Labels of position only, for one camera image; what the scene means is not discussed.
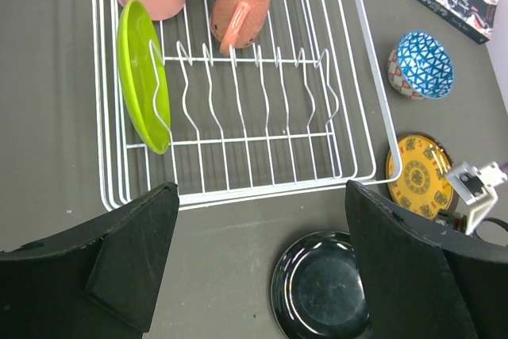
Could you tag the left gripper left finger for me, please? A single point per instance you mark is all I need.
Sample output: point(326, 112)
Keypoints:
point(99, 279)

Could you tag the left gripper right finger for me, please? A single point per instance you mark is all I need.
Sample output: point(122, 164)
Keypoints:
point(422, 279)

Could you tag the yellow patterned plate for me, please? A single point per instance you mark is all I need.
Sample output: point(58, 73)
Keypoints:
point(422, 187)

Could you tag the black plate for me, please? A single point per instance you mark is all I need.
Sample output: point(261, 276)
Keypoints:
point(316, 290)

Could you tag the blue triangle pattern bowl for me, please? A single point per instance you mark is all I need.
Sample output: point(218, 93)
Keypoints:
point(420, 68)

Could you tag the lime green plate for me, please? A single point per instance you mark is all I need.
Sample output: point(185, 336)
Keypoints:
point(143, 76)

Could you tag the salmon dotted mug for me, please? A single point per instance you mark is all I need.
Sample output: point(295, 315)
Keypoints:
point(237, 23)

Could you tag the white wire dish rack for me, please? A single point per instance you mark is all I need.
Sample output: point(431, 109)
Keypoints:
point(303, 109)

